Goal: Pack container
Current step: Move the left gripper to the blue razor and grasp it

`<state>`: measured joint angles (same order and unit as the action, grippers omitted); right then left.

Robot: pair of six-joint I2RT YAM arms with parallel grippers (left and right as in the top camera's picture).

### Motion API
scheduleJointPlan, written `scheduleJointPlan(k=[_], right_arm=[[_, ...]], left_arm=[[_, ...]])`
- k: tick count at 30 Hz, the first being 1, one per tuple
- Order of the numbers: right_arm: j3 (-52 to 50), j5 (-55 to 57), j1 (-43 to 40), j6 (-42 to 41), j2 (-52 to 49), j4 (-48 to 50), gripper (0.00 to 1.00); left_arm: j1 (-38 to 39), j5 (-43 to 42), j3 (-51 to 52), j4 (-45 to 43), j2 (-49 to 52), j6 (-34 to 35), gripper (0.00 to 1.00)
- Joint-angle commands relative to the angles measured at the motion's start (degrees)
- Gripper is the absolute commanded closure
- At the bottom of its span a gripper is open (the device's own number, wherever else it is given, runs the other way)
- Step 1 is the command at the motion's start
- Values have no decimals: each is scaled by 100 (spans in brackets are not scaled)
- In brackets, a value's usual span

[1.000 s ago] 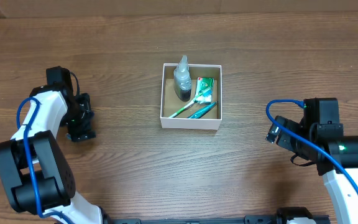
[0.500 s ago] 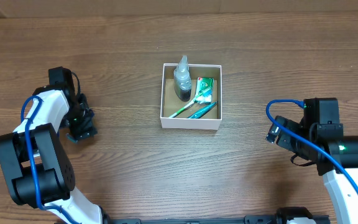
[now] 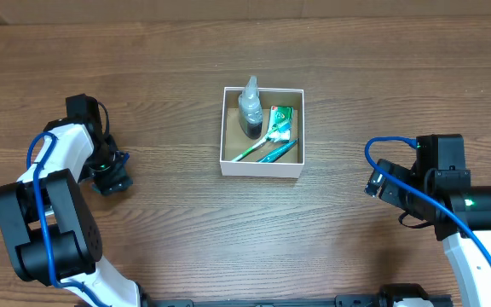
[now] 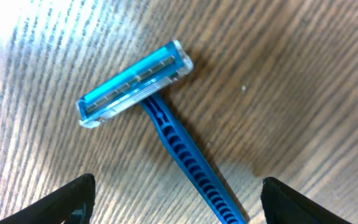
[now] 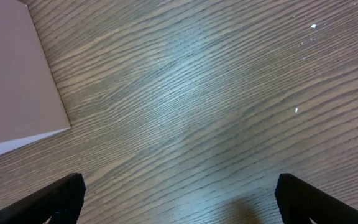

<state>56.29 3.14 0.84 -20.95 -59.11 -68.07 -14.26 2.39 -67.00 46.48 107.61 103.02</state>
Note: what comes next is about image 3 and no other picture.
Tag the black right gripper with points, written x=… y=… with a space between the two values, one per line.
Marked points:
x=389 y=194

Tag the teal toothpaste tube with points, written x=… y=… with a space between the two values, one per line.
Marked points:
x=277 y=153

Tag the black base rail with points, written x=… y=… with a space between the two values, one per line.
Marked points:
x=389 y=295

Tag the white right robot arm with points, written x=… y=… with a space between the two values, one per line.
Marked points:
x=437 y=190

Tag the green toothbrush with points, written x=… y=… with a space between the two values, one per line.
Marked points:
x=277 y=127

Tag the blue disposable razor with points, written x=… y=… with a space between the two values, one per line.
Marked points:
x=125 y=158

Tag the clear plastic bottle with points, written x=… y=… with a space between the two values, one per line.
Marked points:
x=250 y=110

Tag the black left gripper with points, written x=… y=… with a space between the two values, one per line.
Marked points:
x=116 y=178

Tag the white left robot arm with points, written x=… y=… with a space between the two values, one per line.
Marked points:
x=48 y=229

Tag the white cardboard box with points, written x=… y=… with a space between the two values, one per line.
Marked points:
x=234 y=141

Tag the green soap packet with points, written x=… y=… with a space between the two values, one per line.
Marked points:
x=280 y=115

